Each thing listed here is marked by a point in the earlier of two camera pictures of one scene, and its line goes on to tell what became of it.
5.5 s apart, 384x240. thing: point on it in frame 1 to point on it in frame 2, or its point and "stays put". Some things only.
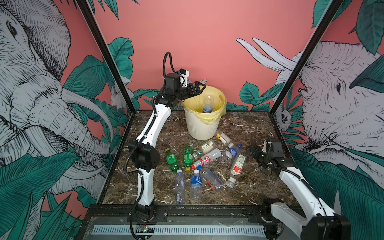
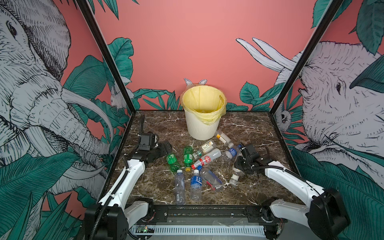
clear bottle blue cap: [232, 152] stays put
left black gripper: [191, 88] to [162, 150]
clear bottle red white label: [236, 170] stays put
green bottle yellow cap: [171, 159] stays put
